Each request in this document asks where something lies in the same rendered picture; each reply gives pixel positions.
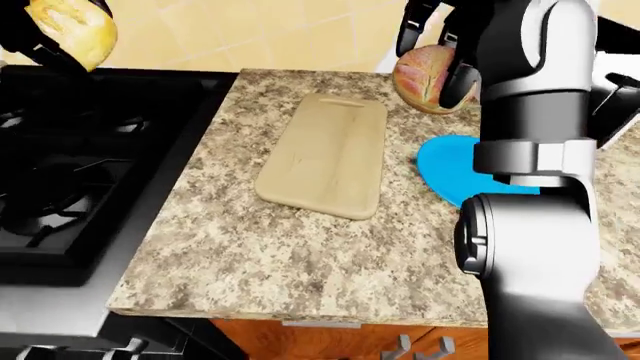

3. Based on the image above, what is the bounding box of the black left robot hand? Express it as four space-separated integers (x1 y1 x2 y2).
0 0 114 75

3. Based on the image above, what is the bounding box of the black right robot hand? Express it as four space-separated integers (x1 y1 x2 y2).
396 0 503 110

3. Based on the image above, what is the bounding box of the pale yellow bread loaf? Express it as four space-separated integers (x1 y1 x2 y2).
24 0 119 73

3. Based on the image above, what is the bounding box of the round brown crusty bread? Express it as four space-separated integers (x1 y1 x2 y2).
392 44 480 116

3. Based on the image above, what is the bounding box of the wooden cutting board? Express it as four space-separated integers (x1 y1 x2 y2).
254 92 388 222

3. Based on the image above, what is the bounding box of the blue plate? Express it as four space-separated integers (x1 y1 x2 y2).
416 135 541 210

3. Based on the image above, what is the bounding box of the black gas stove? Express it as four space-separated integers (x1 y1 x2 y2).
0 63 240 360

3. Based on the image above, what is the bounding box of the grey metal drawer handle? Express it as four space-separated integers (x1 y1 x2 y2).
418 336 456 360
380 334 412 360

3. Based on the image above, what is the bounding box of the wooden cabinet with handles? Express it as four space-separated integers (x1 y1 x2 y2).
208 318 640 360

